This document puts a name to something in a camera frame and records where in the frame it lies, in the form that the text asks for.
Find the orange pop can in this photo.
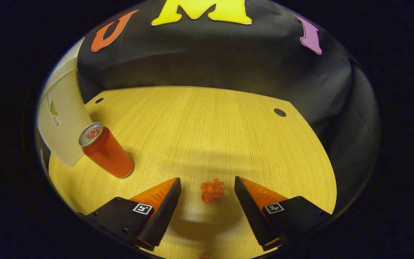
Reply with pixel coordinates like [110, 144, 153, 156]
[78, 122, 134, 179]

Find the white desktop garbage bin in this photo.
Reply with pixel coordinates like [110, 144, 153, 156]
[36, 38, 93, 169]

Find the orange paper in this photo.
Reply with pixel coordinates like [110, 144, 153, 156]
[201, 178, 225, 204]

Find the wooden desktop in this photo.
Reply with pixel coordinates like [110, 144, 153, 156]
[48, 86, 337, 259]

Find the black backdrop cloth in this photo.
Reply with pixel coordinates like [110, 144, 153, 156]
[34, 0, 382, 216]

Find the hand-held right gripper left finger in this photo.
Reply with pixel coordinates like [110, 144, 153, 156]
[77, 177, 182, 251]

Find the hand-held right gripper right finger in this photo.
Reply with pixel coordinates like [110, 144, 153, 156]
[234, 176, 333, 251]

